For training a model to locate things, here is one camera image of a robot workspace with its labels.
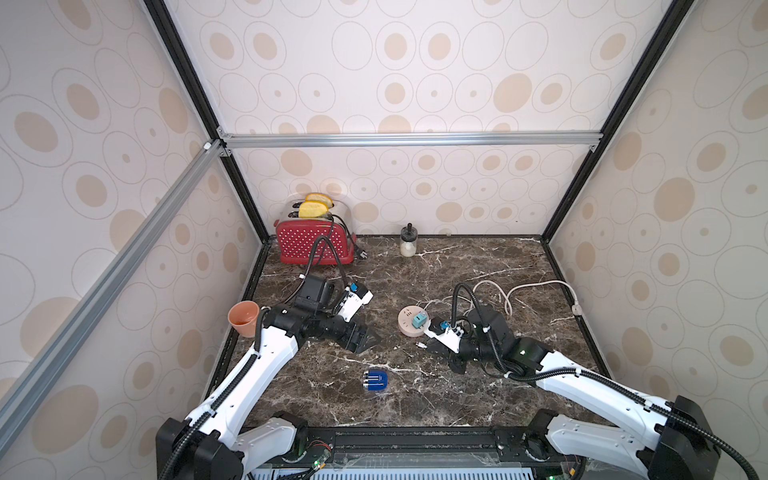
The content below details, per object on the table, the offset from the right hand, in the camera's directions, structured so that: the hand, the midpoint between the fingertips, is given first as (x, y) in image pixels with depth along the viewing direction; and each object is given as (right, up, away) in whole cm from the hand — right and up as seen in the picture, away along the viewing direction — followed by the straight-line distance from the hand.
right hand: (430, 351), depth 76 cm
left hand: (-14, +5, -2) cm, 15 cm away
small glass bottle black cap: (-4, +31, +33) cm, 45 cm away
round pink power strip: (-6, +5, +18) cm, 19 cm away
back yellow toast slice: (-35, +46, +31) cm, 66 cm away
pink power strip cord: (+30, +11, +27) cm, 42 cm away
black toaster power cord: (-21, +26, +37) cm, 50 cm away
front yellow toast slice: (-37, +41, +27) cm, 62 cm away
